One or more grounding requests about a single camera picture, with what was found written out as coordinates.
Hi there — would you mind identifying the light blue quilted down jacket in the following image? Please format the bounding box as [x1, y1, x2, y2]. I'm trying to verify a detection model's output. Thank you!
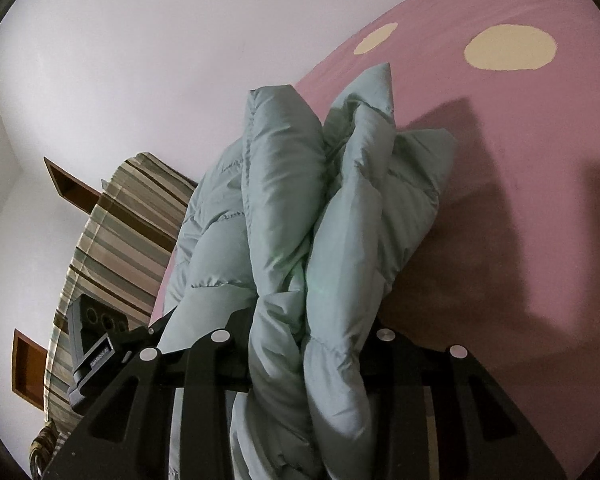
[158, 64, 455, 479]

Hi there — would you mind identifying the striped green brown curtain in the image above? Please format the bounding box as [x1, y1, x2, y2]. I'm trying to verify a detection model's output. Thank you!
[26, 152, 199, 476]

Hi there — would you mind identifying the pink bedsheet with cream dots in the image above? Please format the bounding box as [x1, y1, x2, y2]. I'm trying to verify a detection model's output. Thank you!
[148, 0, 600, 470]

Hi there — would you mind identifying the brown wooden lower frame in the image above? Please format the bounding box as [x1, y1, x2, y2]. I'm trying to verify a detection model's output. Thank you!
[12, 330, 47, 411]

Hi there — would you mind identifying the brown wooden window frame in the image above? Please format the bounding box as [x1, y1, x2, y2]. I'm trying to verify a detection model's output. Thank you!
[43, 157, 102, 214]

